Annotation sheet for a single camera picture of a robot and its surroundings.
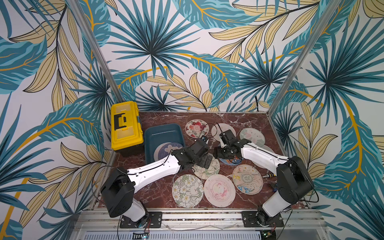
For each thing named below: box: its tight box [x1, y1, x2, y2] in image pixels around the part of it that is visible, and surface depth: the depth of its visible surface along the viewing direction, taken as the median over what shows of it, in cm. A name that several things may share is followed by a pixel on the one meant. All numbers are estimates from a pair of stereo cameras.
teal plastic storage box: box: [144, 123, 185, 165], surface depth 105 cm
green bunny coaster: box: [239, 127, 266, 147], surface depth 109 cm
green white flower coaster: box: [172, 174, 204, 209], surface depth 84 cm
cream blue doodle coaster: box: [232, 164, 264, 195], surface depth 88 cm
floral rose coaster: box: [184, 119, 210, 139], surface depth 112 cm
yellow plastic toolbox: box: [110, 101, 144, 156], surface depth 89 cm
